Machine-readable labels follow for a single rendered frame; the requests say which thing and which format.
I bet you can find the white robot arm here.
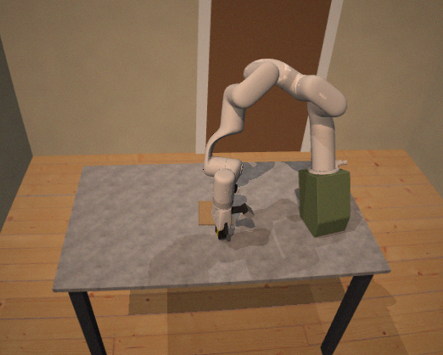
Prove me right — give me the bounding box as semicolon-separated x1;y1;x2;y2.
204;59;347;219

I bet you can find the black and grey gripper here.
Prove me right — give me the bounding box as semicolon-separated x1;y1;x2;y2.
211;203;232;239

